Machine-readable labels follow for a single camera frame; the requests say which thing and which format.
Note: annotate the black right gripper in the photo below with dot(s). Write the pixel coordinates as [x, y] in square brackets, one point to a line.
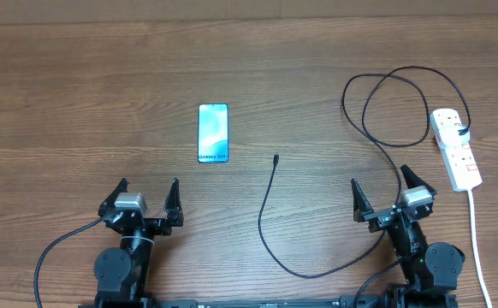
[378, 218]

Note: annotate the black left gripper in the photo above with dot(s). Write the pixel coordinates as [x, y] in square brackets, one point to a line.
[161, 225]

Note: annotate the blue Galaxy smartphone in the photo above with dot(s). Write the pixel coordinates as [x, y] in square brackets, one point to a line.
[213, 133]

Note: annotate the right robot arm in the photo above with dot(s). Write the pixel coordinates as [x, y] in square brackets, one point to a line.
[431, 270]

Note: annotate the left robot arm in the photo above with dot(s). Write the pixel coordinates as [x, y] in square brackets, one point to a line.
[122, 272]

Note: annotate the white charger plug adapter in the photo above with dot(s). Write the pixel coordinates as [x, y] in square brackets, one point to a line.
[452, 136]

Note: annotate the white power strip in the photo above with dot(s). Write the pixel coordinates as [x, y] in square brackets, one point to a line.
[459, 161]

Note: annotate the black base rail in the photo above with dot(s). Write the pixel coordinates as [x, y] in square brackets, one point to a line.
[266, 303]

